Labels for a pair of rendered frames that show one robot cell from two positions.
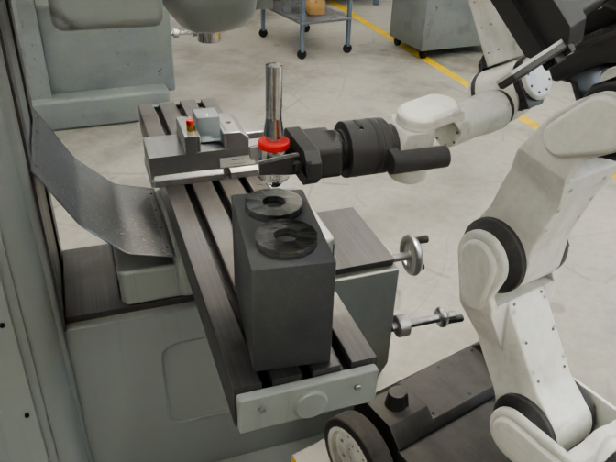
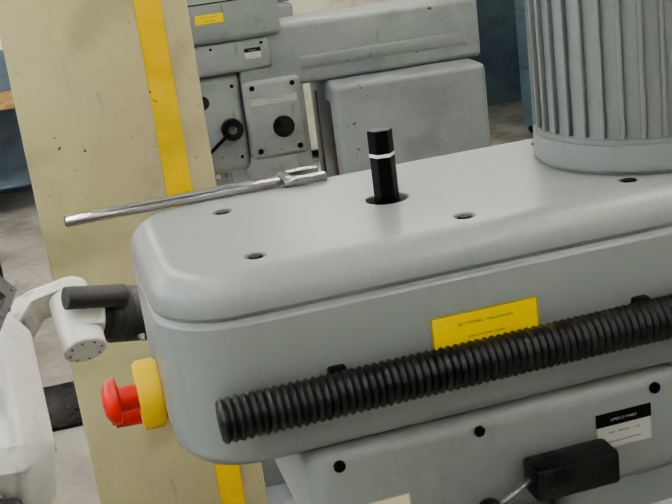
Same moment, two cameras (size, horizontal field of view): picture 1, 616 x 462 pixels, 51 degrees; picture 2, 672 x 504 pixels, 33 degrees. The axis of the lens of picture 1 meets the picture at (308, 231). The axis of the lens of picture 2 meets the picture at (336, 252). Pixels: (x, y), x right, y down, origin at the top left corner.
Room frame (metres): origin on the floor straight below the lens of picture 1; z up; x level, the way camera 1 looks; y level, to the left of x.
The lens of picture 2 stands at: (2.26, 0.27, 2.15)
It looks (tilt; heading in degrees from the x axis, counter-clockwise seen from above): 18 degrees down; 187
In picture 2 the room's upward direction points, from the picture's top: 7 degrees counter-clockwise
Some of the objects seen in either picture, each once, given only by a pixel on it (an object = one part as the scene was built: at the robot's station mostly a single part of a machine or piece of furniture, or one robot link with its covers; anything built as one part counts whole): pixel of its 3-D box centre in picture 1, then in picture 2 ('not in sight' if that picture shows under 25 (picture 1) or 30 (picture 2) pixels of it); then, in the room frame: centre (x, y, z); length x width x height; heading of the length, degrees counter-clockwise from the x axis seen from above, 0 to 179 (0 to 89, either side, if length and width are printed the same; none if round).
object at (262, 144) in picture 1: (273, 142); not in sight; (0.88, 0.05, 1.25); 0.05 x 0.05 x 0.01
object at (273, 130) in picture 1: (273, 104); not in sight; (0.88, 0.05, 1.31); 0.03 x 0.03 x 0.11
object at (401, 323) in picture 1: (427, 319); not in sight; (1.37, -0.33, 0.53); 0.22 x 0.06 x 0.06; 110
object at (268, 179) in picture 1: (273, 161); not in sight; (0.88, 0.05, 1.22); 0.05 x 0.05 x 0.05
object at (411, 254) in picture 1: (400, 257); not in sight; (1.49, -0.26, 0.65); 0.16 x 0.12 x 0.12; 110
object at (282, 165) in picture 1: (280, 167); not in sight; (0.85, 0.04, 1.23); 0.06 x 0.02 x 0.03; 110
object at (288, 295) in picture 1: (280, 272); not in sight; (0.83, 0.04, 1.05); 0.22 x 0.12 x 0.20; 14
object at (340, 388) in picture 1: (222, 207); not in sight; (1.28, 0.20, 0.91); 1.24 x 0.23 x 0.08; 20
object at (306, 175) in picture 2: not in sight; (196, 196); (1.26, 0.03, 1.89); 0.24 x 0.04 x 0.01; 111
